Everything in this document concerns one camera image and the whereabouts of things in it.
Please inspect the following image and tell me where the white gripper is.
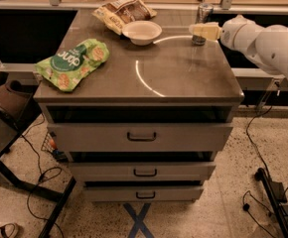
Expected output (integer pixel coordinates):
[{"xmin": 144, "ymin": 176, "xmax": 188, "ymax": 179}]
[{"xmin": 189, "ymin": 15, "xmax": 251, "ymax": 51}]

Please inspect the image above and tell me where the silver redbull can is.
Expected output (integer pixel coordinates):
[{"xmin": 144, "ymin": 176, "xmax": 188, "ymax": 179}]
[{"xmin": 192, "ymin": 3, "xmax": 214, "ymax": 46}]

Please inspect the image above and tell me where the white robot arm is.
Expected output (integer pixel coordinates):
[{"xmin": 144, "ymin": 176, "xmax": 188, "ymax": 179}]
[{"xmin": 189, "ymin": 15, "xmax": 288, "ymax": 81}]

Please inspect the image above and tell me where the brown yellow chip bag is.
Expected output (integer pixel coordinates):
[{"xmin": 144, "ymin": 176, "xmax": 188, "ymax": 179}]
[{"xmin": 92, "ymin": 0, "xmax": 157, "ymax": 35}]

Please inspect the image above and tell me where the green rice chip bag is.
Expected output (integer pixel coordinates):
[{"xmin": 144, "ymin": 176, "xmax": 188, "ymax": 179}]
[{"xmin": 36, "ymin": 39, "xmax": 109, "ymax": 92}]

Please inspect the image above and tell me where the white bowl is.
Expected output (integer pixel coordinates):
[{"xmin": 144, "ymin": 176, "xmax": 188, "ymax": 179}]
[{"xmin": 122, "ymin": 21, "xmax": 162, "ymax": 46}]

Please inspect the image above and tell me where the grey drawer cabinet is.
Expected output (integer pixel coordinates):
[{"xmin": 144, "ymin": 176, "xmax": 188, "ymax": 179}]
[{"xmin": 35, "ymin": 11, "xmax": 243, "ymax": 192}]

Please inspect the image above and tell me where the top grey drawer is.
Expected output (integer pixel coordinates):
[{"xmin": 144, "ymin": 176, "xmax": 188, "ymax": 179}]
[{"xmin": 48, "ymin": 123, "xmax": 232, "ymax": 152}]

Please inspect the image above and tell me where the grey drawer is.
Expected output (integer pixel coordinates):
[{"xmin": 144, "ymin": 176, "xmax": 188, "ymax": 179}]
[
  {"xmin": 84, "ymin": 185, "xmax": 204, "ymax": 202},
  {"xmin": 70, "ymin": 162, "xmax": 216, "ymax": 181},
  {"xmin": 48, "ymin": 123, "xmax": 232, "ymax": 152}
]

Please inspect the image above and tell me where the middle grey drawer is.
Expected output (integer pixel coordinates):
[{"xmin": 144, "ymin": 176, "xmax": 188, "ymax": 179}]
[{"xmin": 70, "ymin": 162, "xmax": 216, "ymax": 181}]

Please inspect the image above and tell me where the black stand right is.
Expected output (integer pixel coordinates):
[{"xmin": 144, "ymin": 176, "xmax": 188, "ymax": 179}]
[{"xmin": 254, "ymin": 168, "xmax": 288, "ymax": 238}]

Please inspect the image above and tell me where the bottom grey drawer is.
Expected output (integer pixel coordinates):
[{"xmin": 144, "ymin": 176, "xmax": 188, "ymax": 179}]
[{"xmin": 84, "ymin": 185, "xmax": 204, "ymax": 202}]

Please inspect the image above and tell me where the dark side table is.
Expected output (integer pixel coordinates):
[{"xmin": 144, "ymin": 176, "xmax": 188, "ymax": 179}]
[{"xmin": 0, "ymin": 80, "xmax": 75, "ymax": 238}]

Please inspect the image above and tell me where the black white sneaker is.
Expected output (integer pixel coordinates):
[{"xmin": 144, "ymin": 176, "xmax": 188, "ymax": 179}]
[{"xmin": 0, "ymin": 223, "xmax": 19, "ymax": 238}]

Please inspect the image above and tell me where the black floor cable right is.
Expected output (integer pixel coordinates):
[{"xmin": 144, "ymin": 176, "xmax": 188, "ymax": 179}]
[{"xmin": 241, "ymin": 106, "xmax": 288, "ymax": 238}]

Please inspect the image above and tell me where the black floor cable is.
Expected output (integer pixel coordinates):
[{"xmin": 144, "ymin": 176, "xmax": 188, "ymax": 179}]
[
  {"xmin": 241, "ymin": 106, "xmax": 288, "ymax": 238},
  {"xmin": 19, "ymin": 114, "xmax": 66, "ymax": 238}
]

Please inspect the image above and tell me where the black floor cable left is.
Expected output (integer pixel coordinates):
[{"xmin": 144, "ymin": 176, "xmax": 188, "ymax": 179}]
[{"xmin": 19, "ymin": 114, "xmax": 66, "ymax": 238}]

